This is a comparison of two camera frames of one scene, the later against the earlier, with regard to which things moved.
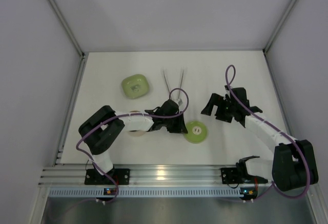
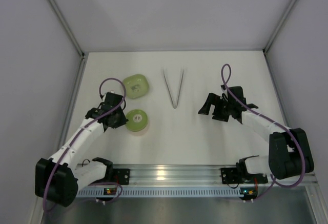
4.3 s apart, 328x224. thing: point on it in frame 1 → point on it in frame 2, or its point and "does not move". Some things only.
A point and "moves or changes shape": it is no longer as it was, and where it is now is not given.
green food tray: [136, 86] does not move
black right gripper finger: [215, 99] does not move
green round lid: [197, 132] moves or changes shape
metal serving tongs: [168, 86] does not move
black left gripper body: [178, 125] → [119, 121]
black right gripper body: [220, 108] does not move
